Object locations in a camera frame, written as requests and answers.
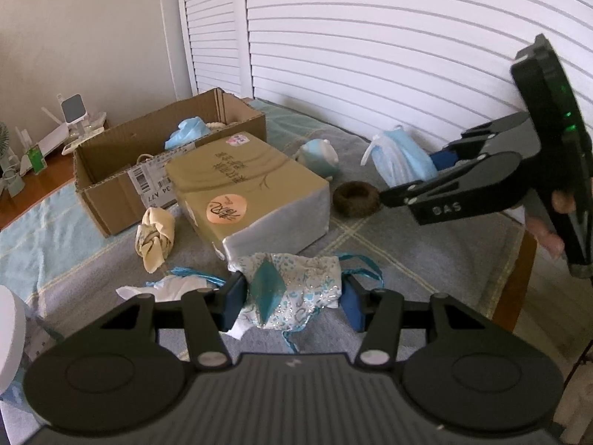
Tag blue white round plush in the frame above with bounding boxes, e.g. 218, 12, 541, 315
296, 138, 339, 182

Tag blue face mask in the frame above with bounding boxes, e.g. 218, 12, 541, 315
361, 126, 439, 189
164, 117, 209, 150

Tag small green desk fan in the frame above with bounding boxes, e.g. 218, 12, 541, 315
0, 121, 13, 168

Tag white router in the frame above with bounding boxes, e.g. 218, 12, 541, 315
34, 106, 107, 156

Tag narrow white louvered door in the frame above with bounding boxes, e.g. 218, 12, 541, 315
175, 0, 254, 101

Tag white stand with screen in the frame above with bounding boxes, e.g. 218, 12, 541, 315
57, 93, 87, 131

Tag closed tan gift box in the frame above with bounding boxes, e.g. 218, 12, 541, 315
165, 131, 331, 272

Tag blue white patterned pouch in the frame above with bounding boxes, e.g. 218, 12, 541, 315
115, 251, 383, 354

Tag dark brown ring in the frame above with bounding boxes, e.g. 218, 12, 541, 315
332, 180, 382, 218

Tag beige knotted cloth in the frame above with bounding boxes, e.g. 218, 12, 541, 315
134, 207, 177, 276

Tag person's right hand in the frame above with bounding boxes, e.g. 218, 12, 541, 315
528, 189, 578, 257

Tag wide white louvered door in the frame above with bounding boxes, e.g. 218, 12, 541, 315
243, 0, 593, 161

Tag small green box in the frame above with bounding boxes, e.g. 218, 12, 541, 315
25, 145, 47, 173

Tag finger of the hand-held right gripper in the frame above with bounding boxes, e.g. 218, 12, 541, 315
380, 151, 526, 228
430, 111, 534, 171

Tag wooden bed frame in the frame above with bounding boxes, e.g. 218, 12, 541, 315
490, 226, 539, 335

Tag wooden nightstand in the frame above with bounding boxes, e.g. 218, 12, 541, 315
0, 123, 113, 233

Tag cardboard box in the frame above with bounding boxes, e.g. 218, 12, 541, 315
73, 88, 269, 237

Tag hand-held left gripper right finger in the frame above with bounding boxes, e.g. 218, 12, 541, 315
342, 273, 510, 372

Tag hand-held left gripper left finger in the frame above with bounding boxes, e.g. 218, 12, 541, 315
60, 271, 246, 372

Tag pale green holder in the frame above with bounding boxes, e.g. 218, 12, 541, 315
1, 167, 25, 196

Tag clear jar with white lid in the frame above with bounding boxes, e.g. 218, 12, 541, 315
0, 284, 62, 409

